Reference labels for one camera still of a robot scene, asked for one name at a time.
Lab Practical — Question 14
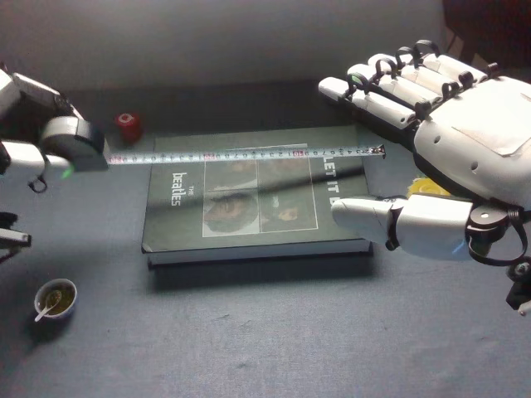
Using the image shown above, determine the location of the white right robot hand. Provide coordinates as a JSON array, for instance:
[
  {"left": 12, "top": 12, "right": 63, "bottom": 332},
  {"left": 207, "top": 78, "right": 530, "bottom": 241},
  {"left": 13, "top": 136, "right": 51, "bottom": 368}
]
[{"left": 317, "top": 39, "right": 531, "bottom": 267}]

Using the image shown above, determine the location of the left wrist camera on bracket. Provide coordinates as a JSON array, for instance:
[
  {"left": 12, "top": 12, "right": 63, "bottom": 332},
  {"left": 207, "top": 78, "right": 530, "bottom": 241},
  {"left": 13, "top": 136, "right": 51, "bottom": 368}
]
[{"left": 0, "top": 211, "right": 33, "bottom": 252}]

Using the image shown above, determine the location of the grey table cloth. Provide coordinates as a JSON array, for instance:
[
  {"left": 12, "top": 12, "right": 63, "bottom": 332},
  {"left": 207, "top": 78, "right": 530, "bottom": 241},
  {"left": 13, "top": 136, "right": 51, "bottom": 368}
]
[{"left": 0, "top": 78, "right": 531, "bottom": 398}]

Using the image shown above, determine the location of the dark hardcover book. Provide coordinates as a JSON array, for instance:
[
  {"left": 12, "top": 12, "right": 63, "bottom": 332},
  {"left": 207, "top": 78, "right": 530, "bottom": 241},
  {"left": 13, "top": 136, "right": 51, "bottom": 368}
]
[{"left": 140, "top": 124, "right": 374, "bottom": 271}]

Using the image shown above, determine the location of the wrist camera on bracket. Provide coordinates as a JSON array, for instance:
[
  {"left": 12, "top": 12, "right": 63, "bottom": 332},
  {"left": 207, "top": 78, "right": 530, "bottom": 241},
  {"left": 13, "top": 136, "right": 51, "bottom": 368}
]
[
  {"left": 0, "top": 211, "right": 33, "bottom": 252},
  {"left": 504, "top": 259, "right": 531, "bottom": 318}
]

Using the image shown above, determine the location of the grey tape measure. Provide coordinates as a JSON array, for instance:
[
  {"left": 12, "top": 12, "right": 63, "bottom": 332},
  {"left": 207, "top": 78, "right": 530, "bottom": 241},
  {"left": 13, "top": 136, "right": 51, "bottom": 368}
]
[{"left": 40, "top": 116, "right": 387, "bottom": 172}]

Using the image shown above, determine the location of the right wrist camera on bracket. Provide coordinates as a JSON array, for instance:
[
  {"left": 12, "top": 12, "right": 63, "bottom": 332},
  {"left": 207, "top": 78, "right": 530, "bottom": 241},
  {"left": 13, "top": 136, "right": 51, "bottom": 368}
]
[{"left": 504, "top": 259, "right": 531, "bottom": 318}]

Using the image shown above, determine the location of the black left camera cable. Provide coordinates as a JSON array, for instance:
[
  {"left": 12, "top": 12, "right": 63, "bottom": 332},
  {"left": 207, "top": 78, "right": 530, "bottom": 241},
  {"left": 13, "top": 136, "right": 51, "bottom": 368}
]
[{"left": 0, "top": 244, "right": 20, "bottom": 266}]

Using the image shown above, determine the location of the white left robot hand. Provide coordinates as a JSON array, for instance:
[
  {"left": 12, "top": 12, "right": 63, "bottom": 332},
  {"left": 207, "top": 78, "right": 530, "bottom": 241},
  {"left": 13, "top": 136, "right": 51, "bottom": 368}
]
[{"left": 0, "top": 61, "right": 87, "bottom": 194}]

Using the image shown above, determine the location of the red toy can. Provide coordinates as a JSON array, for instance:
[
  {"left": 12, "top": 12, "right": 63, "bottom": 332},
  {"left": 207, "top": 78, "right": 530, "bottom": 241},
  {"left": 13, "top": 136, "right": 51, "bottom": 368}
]
[{"left": 114, "top": 111, "right": 144, "bottom": 146}]

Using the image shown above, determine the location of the toy soup bowl with spoon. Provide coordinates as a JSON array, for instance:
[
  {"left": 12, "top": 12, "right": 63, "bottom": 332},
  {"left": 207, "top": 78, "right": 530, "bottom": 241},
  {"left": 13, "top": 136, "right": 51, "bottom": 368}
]
[{"left": 33, "top": 277, "right": 79, "bottom": 323}]

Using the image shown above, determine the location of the yellow swirl cake toy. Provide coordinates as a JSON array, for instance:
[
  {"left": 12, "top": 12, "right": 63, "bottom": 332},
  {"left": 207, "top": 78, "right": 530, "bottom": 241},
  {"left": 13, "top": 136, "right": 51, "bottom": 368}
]
[{"left": 408, "top": 176, "right": 451, "bottom": 198}]

